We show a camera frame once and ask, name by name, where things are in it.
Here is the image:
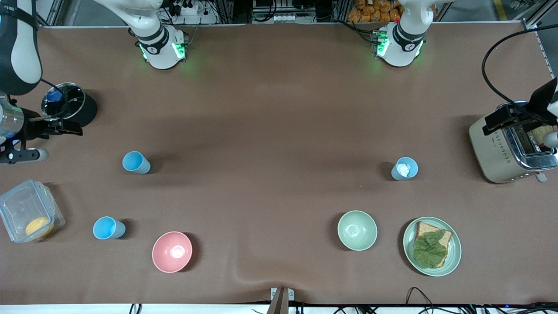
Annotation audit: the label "blue plastic cup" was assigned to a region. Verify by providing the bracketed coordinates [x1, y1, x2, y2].
[93, 216, 126, 240]
[391, 157, 419, 181]
[122, 151, 151, 175]

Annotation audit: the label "toast slice in toaster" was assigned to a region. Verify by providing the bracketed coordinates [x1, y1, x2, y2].
[531, 126, 558, 146]

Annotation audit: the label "silver beige toaster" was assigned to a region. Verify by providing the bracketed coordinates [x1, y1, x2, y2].
[469, 102, 558, 184]

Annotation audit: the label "glass pot lid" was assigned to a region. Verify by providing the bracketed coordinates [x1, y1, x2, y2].
[41, 83, 85, 119]

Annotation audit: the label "black cooking pot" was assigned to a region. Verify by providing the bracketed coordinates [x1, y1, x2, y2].
[41, 82, 98, 128]

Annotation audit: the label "clear plastic lidded container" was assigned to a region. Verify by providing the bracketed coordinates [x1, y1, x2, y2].
[0, 179, 65, 243]

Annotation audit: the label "yellow round food piece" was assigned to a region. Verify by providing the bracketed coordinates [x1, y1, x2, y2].
[25, 217, 55, 238]

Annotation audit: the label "brown bread slice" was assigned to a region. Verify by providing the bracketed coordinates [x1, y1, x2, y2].
[413, 222, 453, 268]

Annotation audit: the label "pale green plate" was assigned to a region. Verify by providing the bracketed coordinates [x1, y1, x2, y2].
[403, 217, 462, 277]

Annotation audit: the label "green lettuce leaf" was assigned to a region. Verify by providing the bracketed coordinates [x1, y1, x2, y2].
[413, 230, 449, 268]

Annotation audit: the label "pink bowl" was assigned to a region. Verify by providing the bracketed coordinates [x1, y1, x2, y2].
[152, 231, 193, 274]

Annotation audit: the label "orange packaged snacks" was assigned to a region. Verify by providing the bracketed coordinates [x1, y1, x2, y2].
[347, 0, 404, 23]

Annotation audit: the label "pale green bowl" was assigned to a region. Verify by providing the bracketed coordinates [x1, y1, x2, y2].
[337, 210, 378, 252]

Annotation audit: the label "brown table cloth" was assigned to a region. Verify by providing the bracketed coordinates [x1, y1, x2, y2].
[0, 22, 558, 306]

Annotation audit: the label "aluminium frame profile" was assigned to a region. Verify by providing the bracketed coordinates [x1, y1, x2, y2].
[521, 0, 558, 31]
[37, 0, 66, 27]

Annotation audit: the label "grey metal table bracket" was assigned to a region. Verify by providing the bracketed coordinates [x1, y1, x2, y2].
[270, 287, 295, 314]

